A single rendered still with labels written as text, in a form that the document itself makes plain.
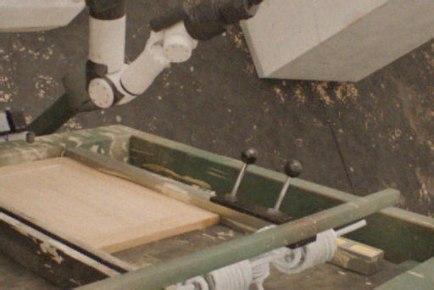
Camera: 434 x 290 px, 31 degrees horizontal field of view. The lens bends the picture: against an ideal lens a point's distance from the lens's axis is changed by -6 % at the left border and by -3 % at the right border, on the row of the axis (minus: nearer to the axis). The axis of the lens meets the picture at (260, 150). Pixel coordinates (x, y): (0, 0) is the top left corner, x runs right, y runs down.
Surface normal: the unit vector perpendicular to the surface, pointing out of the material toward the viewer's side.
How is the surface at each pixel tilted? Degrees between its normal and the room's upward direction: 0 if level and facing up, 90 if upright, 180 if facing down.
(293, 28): 90
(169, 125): 0
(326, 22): 90
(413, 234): 90
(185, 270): 35
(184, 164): 90
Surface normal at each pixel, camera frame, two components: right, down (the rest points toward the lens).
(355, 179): 0.68, -0.38
